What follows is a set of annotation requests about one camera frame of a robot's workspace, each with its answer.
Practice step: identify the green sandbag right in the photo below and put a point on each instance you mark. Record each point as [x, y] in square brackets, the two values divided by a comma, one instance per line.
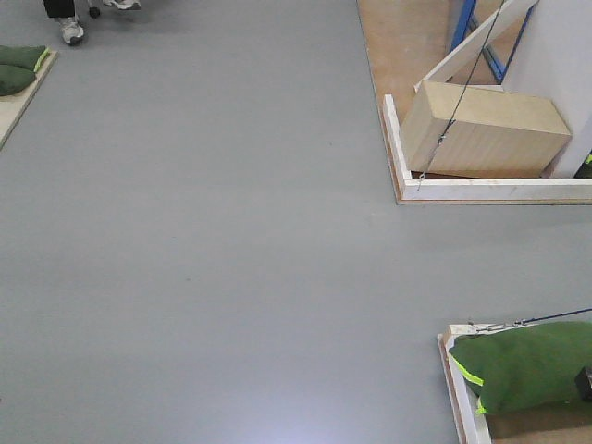
[522, 368]

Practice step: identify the white sneaker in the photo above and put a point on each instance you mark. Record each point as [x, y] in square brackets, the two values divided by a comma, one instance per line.
[124, 5]
[71, 31]

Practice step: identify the white wooden frame lower right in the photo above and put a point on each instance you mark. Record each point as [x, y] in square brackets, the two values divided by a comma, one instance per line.
[472, 427]

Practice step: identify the white diagonal wooden brace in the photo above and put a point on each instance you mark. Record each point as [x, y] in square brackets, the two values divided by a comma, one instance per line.
[470, 47]

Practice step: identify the black chair caster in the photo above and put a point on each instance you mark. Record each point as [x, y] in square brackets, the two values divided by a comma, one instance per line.
[94, 12]

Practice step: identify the light wooden box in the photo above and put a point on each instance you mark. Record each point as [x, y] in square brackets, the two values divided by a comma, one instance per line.
[479, 133]

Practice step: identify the green sandbag upper left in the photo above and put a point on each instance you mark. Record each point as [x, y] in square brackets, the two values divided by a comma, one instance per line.
[27, 57]

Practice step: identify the plywood board left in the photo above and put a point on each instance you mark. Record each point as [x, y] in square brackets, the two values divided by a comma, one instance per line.
[13, 106]

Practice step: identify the white sneaker left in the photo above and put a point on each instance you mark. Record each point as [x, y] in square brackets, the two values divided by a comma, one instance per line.
[71, 31]

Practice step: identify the white wooden base frame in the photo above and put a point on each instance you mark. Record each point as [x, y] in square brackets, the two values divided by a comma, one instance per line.
[471, 191]

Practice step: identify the black trouser leg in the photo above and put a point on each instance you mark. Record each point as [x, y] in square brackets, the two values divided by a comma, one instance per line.
[59, 9]

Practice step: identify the green sandbag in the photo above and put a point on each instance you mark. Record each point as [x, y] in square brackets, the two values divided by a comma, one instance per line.
[14, 80]
[522, 368]
[27, 57]

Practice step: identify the white sneaker right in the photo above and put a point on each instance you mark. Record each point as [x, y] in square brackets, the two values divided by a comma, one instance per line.
[124, 5]

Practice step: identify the green sandbag lower left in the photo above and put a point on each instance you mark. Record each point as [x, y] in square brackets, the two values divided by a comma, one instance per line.
[14, 80]

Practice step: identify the blue metal frame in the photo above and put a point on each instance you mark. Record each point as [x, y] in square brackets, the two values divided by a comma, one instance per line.
[493, 63]

